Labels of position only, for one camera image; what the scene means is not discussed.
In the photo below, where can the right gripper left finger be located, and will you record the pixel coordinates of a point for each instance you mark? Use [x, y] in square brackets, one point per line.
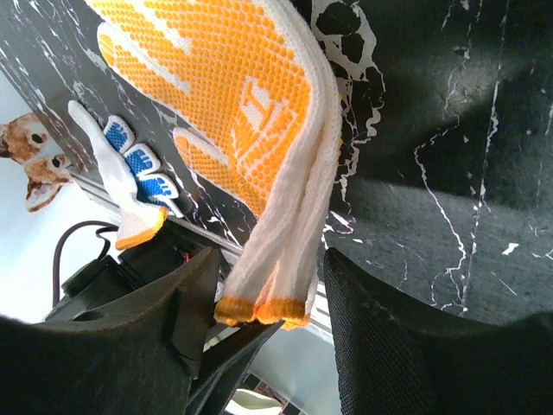
[135, 355]

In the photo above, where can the blue dotted glove front left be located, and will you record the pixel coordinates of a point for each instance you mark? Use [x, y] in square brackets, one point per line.
[131, 175]

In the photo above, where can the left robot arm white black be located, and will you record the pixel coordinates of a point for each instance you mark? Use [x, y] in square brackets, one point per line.
[99, 276]

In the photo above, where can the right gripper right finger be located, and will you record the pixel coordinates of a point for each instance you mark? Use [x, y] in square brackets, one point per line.
[397, 355]

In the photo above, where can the yellow dotted white glove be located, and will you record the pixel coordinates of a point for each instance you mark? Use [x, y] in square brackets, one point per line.
[262, 123]

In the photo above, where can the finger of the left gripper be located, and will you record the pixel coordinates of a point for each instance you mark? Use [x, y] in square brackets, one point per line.
[224, 366]

